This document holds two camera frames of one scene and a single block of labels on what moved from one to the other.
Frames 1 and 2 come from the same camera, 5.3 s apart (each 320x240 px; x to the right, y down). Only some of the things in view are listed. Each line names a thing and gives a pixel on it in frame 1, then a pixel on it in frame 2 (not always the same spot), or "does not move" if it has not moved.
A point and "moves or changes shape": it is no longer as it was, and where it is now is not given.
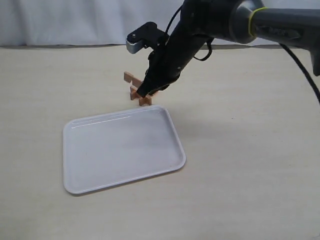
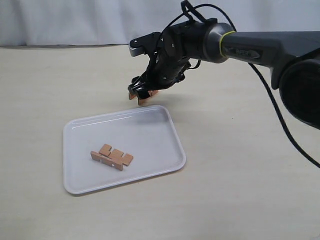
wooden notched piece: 129,77 → 114,157
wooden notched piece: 153,95 → 134,96
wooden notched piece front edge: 145,100 → 113,158
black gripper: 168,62 does not move
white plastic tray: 106,150 does not move
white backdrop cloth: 103,22 does not move
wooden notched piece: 133,93 moves or changes shape
